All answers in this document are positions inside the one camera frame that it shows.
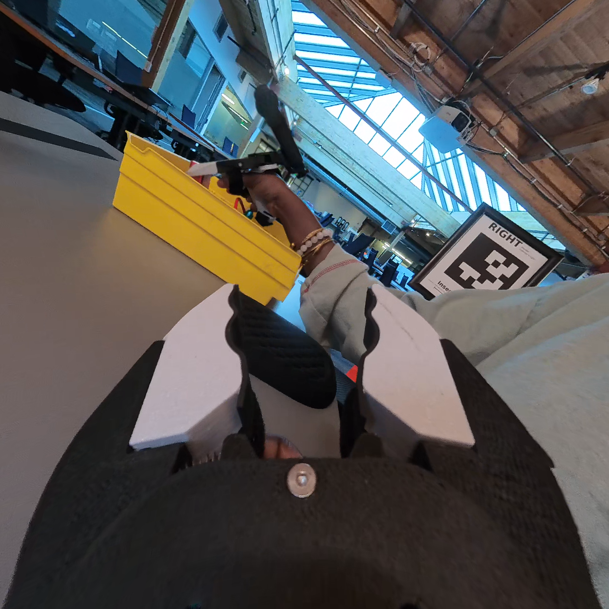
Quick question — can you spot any yellow plastic bin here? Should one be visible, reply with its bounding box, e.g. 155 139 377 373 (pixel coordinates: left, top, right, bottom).
113 131 303 305

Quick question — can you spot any black office chair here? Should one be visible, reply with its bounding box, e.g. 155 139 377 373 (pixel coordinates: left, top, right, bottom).
0 52 87 113

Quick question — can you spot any person's left hand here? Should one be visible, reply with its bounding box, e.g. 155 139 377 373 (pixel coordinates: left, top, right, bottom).
263 437 301 460

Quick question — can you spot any black framed marker sign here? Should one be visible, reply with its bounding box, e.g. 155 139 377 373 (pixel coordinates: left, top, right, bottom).
409 202 564 300

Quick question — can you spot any white ceiling projector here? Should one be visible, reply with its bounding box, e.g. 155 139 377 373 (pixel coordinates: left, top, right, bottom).
419 102 476 154

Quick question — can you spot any person's right hand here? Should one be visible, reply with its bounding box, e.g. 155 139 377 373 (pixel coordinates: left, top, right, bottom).
216 171 324 248

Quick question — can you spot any gold bracelet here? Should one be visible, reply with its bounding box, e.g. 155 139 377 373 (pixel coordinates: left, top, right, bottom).
296 227 336 267

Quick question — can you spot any black quilted wrist rest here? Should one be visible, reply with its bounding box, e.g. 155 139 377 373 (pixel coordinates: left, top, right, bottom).
235 297 337 410

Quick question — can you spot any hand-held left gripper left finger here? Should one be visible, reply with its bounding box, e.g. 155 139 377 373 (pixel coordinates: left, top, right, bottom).
128 284 266 460

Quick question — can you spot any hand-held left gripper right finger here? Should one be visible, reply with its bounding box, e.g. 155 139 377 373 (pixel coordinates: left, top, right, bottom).
340 284 476 464

